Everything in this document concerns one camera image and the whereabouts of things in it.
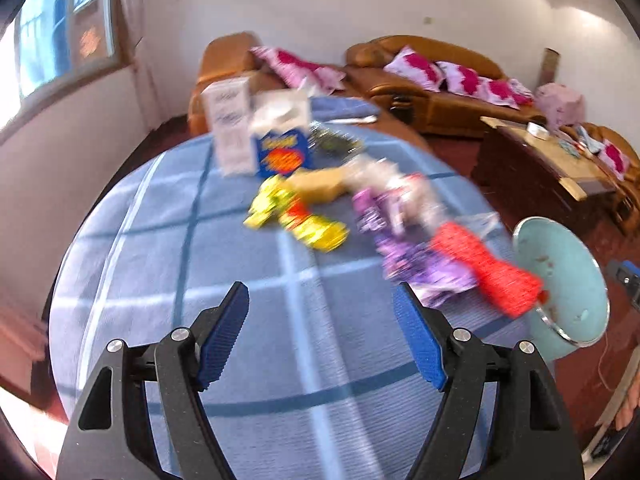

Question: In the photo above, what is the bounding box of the person's hand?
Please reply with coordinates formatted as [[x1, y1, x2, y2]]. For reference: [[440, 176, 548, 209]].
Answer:
[[615, 375, 640, 431]]

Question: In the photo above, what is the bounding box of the light blue plastic basin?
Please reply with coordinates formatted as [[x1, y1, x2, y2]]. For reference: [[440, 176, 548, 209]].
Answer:
[[512, 217, 611, 363]]

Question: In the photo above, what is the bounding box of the brown leather armchair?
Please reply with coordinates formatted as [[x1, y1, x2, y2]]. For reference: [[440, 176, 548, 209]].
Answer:
[[561, 122, 639, 235]]

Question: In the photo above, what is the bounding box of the dark wooden coffee table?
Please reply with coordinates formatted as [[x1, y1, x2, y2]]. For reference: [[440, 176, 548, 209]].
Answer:
[[472, 116, 614, 237]]

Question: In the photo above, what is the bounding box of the pink pillow on armchair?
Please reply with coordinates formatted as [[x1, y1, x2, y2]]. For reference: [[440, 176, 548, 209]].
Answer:
[[598, 140, 630, 181]]

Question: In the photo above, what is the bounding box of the purple snack wrapper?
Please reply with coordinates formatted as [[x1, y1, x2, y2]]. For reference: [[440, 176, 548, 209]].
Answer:
[[352, 190, 478, 309]]

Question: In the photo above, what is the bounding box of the pink covered stool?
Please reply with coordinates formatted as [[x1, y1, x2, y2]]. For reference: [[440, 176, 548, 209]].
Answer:
[[534, 82, 586, 131]]

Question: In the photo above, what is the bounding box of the blue checked tablecloth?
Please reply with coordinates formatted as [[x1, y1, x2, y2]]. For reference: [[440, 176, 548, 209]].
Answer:
[[48, 121, 547, 480]]

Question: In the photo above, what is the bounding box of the pink pillow right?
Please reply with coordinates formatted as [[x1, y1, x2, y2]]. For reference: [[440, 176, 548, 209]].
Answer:
[[480, 77, 534, 110]]

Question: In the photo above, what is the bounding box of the clear plastic bag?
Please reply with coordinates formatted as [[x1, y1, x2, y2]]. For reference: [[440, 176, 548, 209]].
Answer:
[[342, 154, 499, 240]]

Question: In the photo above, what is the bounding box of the pink pillow middle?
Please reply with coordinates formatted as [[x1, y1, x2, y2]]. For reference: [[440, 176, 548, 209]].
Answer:
[[437, 61, 488, 101]]

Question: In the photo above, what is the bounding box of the yellow snack wrapper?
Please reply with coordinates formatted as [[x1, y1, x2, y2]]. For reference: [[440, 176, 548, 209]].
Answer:
[[244, 176, 349, 252]]

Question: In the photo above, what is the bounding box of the pink pillow left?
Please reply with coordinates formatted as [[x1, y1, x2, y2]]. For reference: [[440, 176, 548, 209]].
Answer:
[[384, 46, 446, 92]]

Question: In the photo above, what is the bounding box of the yellow sponge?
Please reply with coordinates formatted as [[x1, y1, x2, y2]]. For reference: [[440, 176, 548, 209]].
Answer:
[[284, 167, 347, 205]]

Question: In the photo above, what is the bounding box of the clear dark snack packet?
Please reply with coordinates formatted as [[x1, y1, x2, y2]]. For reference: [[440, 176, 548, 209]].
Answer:
[[308, 122, 363, 159]]

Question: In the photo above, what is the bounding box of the folded blue checked cloth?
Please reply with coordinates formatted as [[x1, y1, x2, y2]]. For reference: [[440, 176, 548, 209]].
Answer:
[[309, 96, 381, 122]]

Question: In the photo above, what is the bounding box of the white milk carton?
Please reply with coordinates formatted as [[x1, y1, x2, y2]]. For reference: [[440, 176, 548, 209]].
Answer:
[[201, 77, 257, 176]]

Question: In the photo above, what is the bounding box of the blue Look milk carton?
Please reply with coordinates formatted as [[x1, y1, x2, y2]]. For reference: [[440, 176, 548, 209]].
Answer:
[[250, 90, 314, 178]]

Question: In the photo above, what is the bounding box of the pink pillow on chaise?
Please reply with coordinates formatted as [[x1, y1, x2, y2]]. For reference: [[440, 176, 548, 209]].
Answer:
[[250, 46, 346, 96]]

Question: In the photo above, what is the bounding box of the beige curtain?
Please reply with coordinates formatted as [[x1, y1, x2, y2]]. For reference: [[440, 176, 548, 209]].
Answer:
[[120, 0, 166, 130]]

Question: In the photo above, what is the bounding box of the white cable on floor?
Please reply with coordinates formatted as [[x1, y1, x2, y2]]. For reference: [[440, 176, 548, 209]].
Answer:
[[594, 331, 616, 394]]

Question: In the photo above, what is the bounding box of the wooden board against wall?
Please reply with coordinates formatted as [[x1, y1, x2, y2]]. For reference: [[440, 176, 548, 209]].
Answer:
[[537, 48, 561, 87]]

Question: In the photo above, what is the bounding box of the window with frame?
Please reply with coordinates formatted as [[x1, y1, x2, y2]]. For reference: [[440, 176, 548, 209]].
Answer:
[[1, 0, 131, 142]]

